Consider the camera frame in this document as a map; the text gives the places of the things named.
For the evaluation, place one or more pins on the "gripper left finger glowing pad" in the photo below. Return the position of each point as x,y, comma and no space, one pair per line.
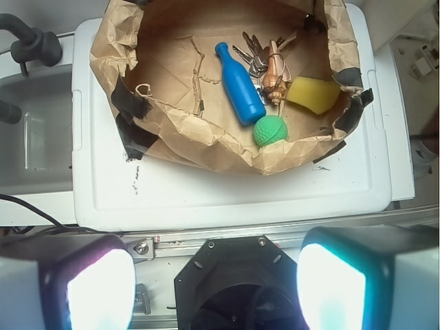
71,281

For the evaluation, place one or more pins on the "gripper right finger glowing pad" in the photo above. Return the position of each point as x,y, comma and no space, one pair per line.
370,277

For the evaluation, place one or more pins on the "green ball sponge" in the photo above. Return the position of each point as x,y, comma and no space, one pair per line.
269,129

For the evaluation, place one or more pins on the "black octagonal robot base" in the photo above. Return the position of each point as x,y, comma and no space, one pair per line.
238,283

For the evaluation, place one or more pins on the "yellow sponge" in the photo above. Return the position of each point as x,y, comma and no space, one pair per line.
314,94

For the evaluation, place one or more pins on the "white plastic bin lid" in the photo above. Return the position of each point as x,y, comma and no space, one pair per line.
114,193

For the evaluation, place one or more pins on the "blue plastic bottle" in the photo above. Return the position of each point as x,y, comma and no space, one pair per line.
239,88

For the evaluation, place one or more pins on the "brown spiral seashell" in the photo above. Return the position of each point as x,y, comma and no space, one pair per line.
274,80

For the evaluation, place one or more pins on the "crumpled brown paper bag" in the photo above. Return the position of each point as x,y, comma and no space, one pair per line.
156,62

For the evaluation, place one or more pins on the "bunch of silver keys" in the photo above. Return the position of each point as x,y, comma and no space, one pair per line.
256,58

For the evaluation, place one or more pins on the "silver corner bracket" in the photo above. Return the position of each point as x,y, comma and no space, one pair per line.
141,250

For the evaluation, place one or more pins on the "aluminium extrusion rail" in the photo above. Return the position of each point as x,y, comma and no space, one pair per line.
174,243

